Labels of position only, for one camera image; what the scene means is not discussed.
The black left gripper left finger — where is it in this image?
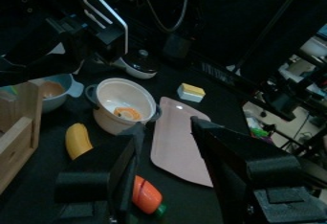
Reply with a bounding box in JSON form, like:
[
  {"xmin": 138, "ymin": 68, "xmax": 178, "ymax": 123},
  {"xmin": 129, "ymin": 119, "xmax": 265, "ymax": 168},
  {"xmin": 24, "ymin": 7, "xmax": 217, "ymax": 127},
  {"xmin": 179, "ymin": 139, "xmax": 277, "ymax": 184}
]
[{"xmin": 54, "ymin": 122, "xmax": 147, "ymax": 224}]

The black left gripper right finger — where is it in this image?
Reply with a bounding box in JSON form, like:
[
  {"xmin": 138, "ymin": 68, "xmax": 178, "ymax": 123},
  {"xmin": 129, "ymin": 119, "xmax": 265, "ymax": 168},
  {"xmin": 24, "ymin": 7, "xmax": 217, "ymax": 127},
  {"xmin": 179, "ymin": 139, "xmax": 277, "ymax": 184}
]
[{"xmin": 190, "ymin": 116, "xmax": 327, "ymax": 224}]

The orange salmon sushi piece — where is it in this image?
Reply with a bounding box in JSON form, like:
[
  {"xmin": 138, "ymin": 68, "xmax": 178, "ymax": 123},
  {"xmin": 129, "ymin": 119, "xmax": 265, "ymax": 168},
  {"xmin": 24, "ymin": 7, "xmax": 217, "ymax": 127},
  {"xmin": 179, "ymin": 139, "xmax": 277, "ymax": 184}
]
[{"xmin": 113, "ymin": 106, "xmax": 143, "ymax": 122}]

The yellow white sushi block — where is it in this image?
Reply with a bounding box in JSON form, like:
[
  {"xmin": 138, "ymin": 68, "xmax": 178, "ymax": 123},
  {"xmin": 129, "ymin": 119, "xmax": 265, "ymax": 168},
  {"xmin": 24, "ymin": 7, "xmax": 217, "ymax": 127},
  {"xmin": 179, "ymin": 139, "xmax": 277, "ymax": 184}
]
[{"xmin": 177, "ymin": 82, "xmax": 207, "ymax": 103}]

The yellow toy banana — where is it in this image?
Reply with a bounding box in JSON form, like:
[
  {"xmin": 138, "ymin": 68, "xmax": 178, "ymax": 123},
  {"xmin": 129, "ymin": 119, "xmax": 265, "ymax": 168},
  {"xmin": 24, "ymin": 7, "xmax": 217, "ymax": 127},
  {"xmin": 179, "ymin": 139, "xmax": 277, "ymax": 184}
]
[{"xmin": 64, "ymin": 123, "xmax": 95, "ymax": 161}]

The orange toy carrot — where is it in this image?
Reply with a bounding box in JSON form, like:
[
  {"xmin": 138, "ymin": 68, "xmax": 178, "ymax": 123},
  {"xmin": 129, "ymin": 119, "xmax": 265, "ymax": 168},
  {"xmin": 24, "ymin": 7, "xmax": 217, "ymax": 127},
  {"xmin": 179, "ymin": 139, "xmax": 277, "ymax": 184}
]
[{"xmin": 131, "ymin": 174, "xmax": 169, "ymax": 219}]

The pink rectangular tray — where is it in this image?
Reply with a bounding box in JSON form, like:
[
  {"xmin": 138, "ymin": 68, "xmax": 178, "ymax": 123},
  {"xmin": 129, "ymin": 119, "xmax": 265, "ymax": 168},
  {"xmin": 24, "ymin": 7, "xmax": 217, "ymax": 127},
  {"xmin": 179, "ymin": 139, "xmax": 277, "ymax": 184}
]
[{"xmin": 150, "ymin": 96, "xmax": 215, "ymax": 189}]

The cream toy cooking pot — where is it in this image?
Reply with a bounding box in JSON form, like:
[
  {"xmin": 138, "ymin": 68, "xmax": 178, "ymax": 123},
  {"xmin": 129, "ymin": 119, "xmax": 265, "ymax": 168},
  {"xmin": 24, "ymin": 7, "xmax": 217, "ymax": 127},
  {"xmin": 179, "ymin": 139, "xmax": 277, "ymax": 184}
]
[{"xmin": 85, "ymin": 77, "xmax": 165, "ymax": 136}]

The light blue toy bowl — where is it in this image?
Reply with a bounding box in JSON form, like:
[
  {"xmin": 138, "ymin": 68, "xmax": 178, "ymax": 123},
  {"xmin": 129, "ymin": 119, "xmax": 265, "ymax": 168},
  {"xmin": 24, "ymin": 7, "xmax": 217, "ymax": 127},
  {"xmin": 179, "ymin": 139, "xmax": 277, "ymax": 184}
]
[{"xmin": 30, "ymin": 73, "xmax": 86, "ymax": 114}]

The wooden crate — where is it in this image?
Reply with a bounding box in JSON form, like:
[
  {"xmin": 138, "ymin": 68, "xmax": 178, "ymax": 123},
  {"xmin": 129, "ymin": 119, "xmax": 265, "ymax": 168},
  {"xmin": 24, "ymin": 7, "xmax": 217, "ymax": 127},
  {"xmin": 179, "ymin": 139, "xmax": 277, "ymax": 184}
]
[{"xmin": 0, "ymin": 80, "xmax": 44, "ymax": 195}]

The grey hanging cable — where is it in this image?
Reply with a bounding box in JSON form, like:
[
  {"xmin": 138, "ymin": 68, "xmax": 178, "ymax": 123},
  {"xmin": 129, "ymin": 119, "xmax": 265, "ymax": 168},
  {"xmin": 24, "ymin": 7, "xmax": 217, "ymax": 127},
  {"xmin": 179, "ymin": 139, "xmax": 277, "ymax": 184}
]
[{"xmin": 134, "ymin": 0, "xmax": 193, "ymax": 34}]

